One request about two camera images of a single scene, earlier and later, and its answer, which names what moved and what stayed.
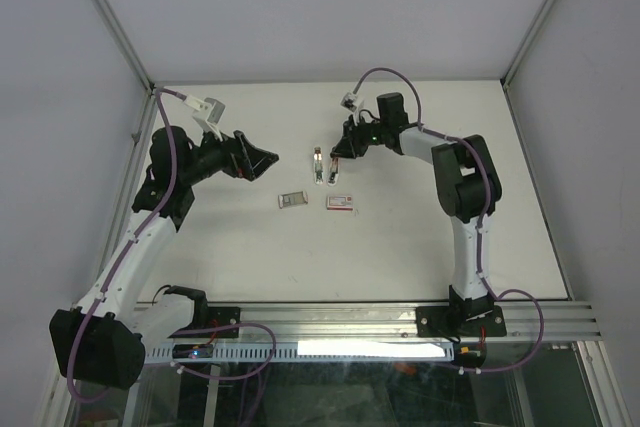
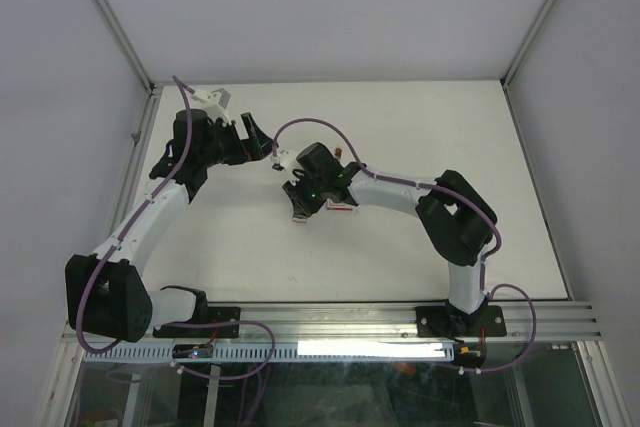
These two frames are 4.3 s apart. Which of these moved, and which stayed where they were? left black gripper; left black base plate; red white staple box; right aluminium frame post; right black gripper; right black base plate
Moved: right black gripper; left black gripper
Stayed: left black base plate; right black base plate; right aluminium frame post; red white staple box
